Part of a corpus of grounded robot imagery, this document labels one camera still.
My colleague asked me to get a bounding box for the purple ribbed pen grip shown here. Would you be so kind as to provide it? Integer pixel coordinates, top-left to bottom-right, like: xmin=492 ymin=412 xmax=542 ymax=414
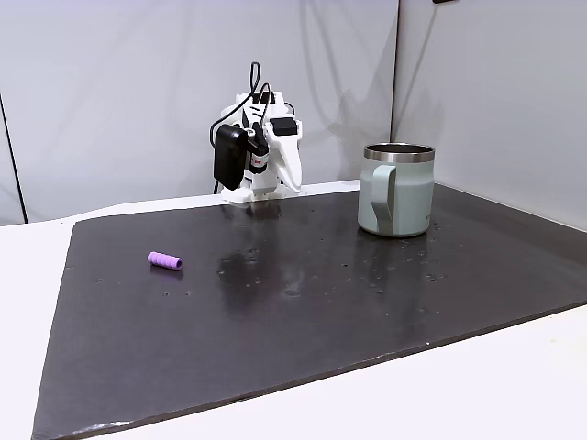
xmin=147 ymin=250 xmax=184 ymax=272

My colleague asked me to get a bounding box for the pale green steel mug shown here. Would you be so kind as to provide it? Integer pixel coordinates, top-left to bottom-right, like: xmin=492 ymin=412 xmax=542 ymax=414
xmin=357 ymin=143 xmax=436 ymax=238

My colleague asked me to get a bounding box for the black table mat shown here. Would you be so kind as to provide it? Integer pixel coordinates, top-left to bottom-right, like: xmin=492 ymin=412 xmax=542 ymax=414
xmin=30 ymin=181 xmax=587 ymax=440

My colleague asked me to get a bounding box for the thin black pole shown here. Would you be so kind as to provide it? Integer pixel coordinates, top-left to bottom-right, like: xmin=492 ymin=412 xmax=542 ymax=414
xmin=0 ymin=93 xmax=28 ymax=226

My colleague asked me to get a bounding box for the black oval camera box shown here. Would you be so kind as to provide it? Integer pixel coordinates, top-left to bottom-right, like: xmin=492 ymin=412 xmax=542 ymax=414
xmin=213 ymin=124 xmax=249 ymax=191

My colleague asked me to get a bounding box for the black camera cable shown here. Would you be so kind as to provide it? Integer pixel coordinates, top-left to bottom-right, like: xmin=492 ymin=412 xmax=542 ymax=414
xmin=209 ymin=61 xmax=276 ymax=194

